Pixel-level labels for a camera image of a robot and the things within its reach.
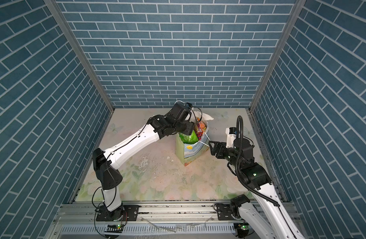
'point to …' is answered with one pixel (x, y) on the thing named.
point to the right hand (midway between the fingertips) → (216, 143)
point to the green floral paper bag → (189, 147)
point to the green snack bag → (189, 139)
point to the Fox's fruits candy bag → (200, 128)
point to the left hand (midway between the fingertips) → (194, 126)
